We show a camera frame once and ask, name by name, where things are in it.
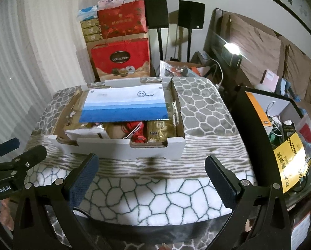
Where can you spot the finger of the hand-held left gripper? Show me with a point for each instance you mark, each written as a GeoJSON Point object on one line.
{"type": "Point", "coordinates": [6, 145]}
{"type": "Point", "coordinates": [32, 155]}

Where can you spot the bright portable lamp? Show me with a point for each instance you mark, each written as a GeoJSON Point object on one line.
{"type": "Point", "coordinates": [232, 54]}

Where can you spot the white cardboard box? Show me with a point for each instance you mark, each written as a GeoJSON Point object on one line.
{"type": "Point", "coordinates": [150, 151]}

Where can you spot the large gold box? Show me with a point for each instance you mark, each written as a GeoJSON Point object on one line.
{"type": "Point", "coordinates": [74, 122]}

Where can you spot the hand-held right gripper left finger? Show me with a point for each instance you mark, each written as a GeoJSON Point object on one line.
{"type": "Point", "coordinates": [83, 179]}

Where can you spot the blue white tissue pack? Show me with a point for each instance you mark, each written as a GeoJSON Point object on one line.
{"type": "Point", "coordinates": [87, 13]}

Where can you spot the black speaker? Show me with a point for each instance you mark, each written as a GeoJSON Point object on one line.
{"type": "Point", "coordinates": [156, 13]}
{"type": "Point", "coordinates": [191, 14]}

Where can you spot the black storage bin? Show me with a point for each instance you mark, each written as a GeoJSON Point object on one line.
{"type": "Point", "coordinates": [249, 125]}

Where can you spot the blue white gradient pouch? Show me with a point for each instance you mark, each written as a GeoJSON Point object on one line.
{"type": "Point", "coordinates": [124, 104]}

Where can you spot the white packet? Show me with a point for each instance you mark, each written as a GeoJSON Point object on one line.
{"type": "Point", "coordinates": [87, 132]}

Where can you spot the red chocolate print gift bag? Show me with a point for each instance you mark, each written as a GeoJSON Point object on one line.
{"type": "Point", "coordinates": [119, 67]}

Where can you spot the black speaker stand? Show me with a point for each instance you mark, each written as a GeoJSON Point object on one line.
{"type": "Point", "coordinates": [189, 44]}
{"type": "Point", "coordinates": [160, 44]}

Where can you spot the grey white patterned blanket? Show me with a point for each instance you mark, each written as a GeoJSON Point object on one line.
{"type": "Point", "coordinates": [210, 114]}

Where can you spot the yellow checkered packet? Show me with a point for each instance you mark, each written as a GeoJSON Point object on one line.
{"type": "Point", "coordinates": [292, 161]}

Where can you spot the open cluttered cardboard box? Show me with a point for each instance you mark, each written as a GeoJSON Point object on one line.
{"type": "Point", "coordinates": [181, 69]}

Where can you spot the white curtain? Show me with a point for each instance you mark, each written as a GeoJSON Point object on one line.
{"type": "Point", "coordinates": [27, 57]}

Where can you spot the framed wall painting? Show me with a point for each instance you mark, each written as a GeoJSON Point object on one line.
{"type": "Point", "coordinates": [283, 0]}

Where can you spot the person's left hand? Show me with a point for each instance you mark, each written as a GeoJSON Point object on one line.
{"type": "Point", "coordinates": [6, 213]}

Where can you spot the small gold packet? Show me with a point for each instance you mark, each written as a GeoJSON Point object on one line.
{"type": "Point", "coordinates": [159, 131]}

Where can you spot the brown cushioned sofa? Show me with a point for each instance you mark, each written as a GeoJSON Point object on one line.
{"type": "Point", "coordinates": [262, 49]}

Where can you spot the pink tissue pack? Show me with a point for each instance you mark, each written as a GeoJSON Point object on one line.
{"type": "Point", "coordinates": [111, 1]}

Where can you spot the red packet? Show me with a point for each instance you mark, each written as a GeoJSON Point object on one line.
{"type": "Point", "coordinates": [308, 132]}

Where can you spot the red gift box upper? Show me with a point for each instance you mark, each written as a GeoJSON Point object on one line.
{"type": "Point", "coordinates": [121, 18]}

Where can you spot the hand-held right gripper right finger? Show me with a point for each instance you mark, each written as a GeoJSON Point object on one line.
{"type": "Point", "coordinates": [222, 182]}

